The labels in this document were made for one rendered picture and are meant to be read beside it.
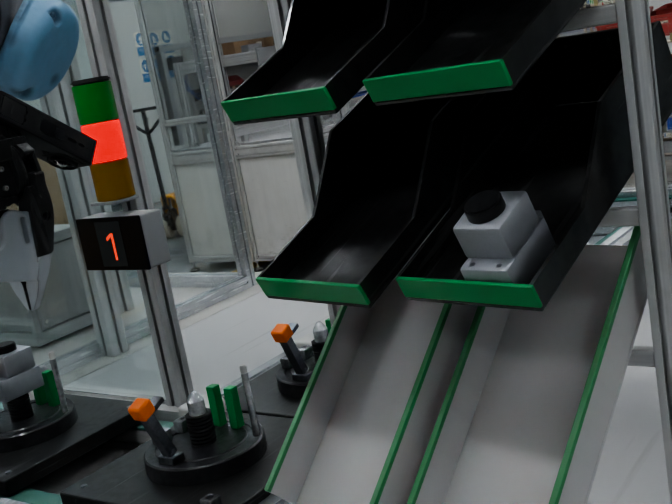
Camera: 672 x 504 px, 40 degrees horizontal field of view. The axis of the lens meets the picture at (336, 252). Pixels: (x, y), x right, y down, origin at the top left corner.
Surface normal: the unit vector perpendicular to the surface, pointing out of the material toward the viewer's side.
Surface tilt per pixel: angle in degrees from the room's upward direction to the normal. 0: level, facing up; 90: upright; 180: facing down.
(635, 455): 0
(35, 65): 126
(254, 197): 90
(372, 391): 45
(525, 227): 89
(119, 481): 0
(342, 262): 25
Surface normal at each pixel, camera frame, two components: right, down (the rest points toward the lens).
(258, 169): -0.58, 0.26
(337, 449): -0.62, -0.49
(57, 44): 0.88, 0.47
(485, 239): -0.55, 0.65
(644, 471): -0.18, -0.96
